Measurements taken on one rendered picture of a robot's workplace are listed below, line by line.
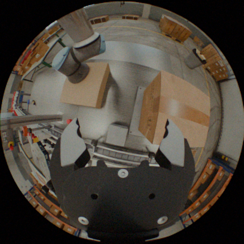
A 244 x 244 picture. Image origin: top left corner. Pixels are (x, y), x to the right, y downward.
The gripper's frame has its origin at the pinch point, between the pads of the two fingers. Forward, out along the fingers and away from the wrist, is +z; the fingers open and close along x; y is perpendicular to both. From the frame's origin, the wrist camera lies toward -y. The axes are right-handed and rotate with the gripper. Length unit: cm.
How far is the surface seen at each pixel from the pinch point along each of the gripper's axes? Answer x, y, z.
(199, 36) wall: 401, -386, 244
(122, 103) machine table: 0.0, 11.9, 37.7
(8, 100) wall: -788, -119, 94
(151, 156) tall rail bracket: 14.9, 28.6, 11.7
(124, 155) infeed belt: 1.6, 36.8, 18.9
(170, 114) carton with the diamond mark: 14.4, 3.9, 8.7
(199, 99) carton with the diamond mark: 31.0, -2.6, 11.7
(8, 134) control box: -51, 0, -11
